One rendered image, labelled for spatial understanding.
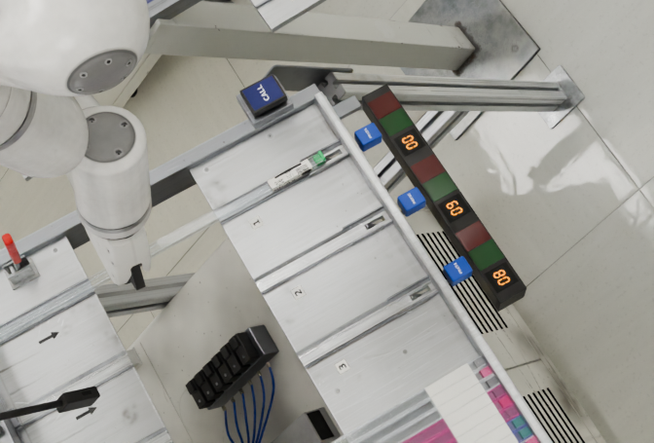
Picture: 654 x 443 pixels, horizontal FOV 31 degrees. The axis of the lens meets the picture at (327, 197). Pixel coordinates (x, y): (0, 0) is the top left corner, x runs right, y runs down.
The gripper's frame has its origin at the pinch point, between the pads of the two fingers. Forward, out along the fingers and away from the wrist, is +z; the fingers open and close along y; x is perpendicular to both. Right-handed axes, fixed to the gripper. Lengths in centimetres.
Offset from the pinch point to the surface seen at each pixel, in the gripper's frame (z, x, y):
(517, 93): 27, 76, -11
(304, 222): -2.9, 22.5, 6.4
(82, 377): 2.6, -10.4, 10.2
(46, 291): 2.6, -9.6, -2.2
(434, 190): -4.9, 39.3, 10.9
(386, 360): -2.9, 22.3, 27.4
